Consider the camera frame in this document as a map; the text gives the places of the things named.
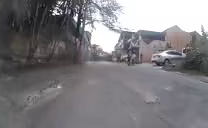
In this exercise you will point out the grey building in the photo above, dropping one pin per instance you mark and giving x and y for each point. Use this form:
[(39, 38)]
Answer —
[(132, 45)]

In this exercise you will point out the row of trees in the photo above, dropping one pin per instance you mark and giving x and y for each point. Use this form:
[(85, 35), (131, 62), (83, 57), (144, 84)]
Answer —
[(58, 26)]

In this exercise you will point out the white car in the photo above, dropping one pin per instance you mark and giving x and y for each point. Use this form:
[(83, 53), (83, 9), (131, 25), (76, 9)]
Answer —
[(166, 57)]

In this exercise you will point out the person on motorbike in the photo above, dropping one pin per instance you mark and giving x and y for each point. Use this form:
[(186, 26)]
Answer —
[(130, 56)]

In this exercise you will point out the old stone wall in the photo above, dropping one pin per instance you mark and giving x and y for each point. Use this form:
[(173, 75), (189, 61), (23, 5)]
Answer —
[(35, 50)]

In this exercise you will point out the grey asphalt road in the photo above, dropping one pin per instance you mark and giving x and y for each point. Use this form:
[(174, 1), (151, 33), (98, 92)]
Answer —
[(112, 96)]

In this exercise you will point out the bushes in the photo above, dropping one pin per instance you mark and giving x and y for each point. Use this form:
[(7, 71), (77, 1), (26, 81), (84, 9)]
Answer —
[(202, 53)]

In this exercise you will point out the beige building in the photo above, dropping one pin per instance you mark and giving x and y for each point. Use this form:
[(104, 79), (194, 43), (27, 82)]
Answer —
[(172, 41)]

